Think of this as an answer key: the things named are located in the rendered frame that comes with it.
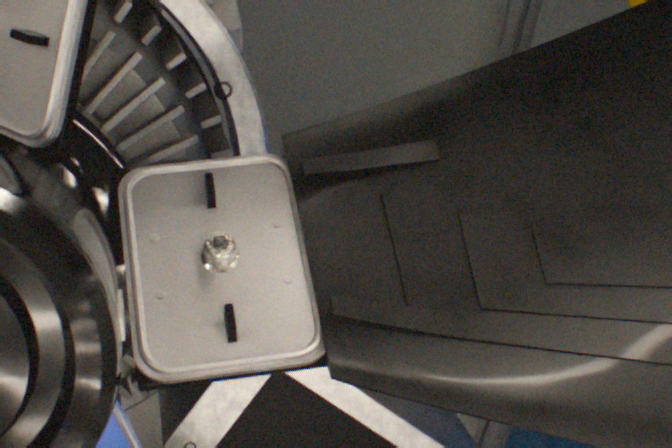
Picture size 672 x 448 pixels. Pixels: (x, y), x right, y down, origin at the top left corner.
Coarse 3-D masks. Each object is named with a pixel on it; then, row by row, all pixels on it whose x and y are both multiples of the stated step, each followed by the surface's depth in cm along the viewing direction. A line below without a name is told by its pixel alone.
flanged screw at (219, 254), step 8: (216, 232) 41; (224, 232) 41; (208, 240) 40; (216, 240) 41; (224, 240) 41; (232, 240) 40; (208, 248) 40; (216, 248) 41; (224, 248) 41; (232, 248) 40; (208, 256) 40; (216, 256) 40; (224, 256) 40; (232, 256) 40; (208, 264) 41; (216, 264) 40; (224, 264) 41; (232, 264) 41
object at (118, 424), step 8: (120, 408) 45; (112, 416) 45; (120, 416) 45; (112, 424) 45; (120, 424) 45; (128, 424) 45; (112, 432) 45; (120, 432) 45; (128, 432) 45; (104, 440) 44; (112, 440) 45; (120, 440) 45; (128, 440) 45; (136, 440) 46
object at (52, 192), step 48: (0, 144) 37; (96, 144) 44; (0, 192) 33; (48, 192) 35; (96, 192) 44; (0, 240) 34; (48, 240) 33; (96, 240) 36; (0, 288) 34; (48, 288) 34; (96, 288) 34; (0, 336) 34; (48, 336) 35; (96, 336) 34; (0, 384) 34; (48, 384) 35; (96, 384) 34; (0, 432) 34; (48, 432) 35; (96, 432) 35
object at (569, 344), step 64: (512, 64) 46; (576, 64) 46; (640, 64) 45; (320, 128) 44; (384, 128) 44; (448, 128) 44; (512, 128) 44; (576, 128) 44; (640, 128) 44; (320, 192) 42; (384, 192) 42; (448, 192) 42; (512, 192) 42; (576, 192) 43; (640, 192) 43; (320, 256) 41; (384, 256) 41; (448, 256) 41; (512, 256) 41; (576, 256) 41; (640, 256) 41; (320, 320) 40; (384, 320) 39; (448, 320) 40; (512, 320) 40; (576, 320) 40; (640, 320) 41; (384, 384) 39; (448, 384) 39; (512, 384) 39; (576, 384) 40; (640, 384) 40
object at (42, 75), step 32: (0, 0) 37; (32, 0) 36; (64, 0) 35; (0, 32) 37; (64, 32) 35; (0, 64) 37; (32, 64) 36; (64, 64) 35; (0, 96) 37; (32, 96) 36; (64, 96) 36; (0, 128) 37; (32, 128) 36
